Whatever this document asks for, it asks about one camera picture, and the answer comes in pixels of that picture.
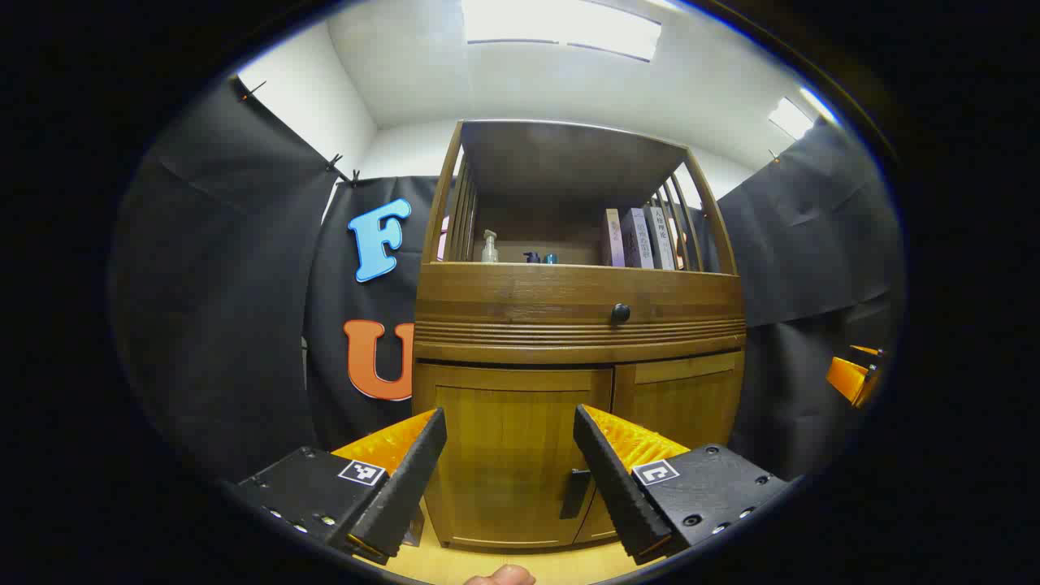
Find wooden double-door shoe cabinet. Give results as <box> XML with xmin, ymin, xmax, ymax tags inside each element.
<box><xmin>412</xmin><ymin>119</ymin><xmax>747</xmax><ymax>553</ymax></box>

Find black door handle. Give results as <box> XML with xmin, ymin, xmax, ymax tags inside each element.
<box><xmin>560</xmin><ymin>469</ymin><xmax>592</xmax><ymax>520</ymax></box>

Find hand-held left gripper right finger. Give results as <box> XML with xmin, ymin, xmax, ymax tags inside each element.
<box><xmin>573</xmin><ymin>405</ymin><xmax>791</xmax><ymax>566</ymax></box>

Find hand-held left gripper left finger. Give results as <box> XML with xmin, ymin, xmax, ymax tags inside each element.
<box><xmin>232</xmin><ymin>408</ymin><xmax>449</xmax><ymax>567</ymax></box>

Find small ceiling light panel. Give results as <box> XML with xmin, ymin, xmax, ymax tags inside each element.
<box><xmin>768</xmin><ymin>86</ymin><xmax>839</xmax><ymax>141</ymax></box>

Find large ceiling light panel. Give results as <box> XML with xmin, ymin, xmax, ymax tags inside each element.
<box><xmin>461</xmin><ymin>0</ymin><xmax>664</xmax><ymax>63</ymax></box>

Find pinkish brown book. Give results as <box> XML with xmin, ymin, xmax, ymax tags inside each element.
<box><xmin>604</xmin><ymin>209</ymin><xmax>626</xmax><ymax>267</ymax></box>

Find black backdrop cloth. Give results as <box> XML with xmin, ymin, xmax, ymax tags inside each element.
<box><xmin>110</xmin><ymin>77</ymin><xmax>907</xmax><ymax>488</ymax></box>

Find wooden shoe cabinet door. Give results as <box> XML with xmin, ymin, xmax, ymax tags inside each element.
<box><xmin>574</xmin><ymin>351</ymin><xmax>745</xmax><ymax>544</ymax></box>
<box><xmin>414</xmin><ymin>363</ymin><xmax>614</xmax><ymax>551</ymax></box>

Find wooden cabinet drawer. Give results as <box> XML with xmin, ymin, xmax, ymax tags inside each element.
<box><xmin>414</xmin><ymin>262</ymin><xmax>747</xmax><ymax>362</ymax></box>

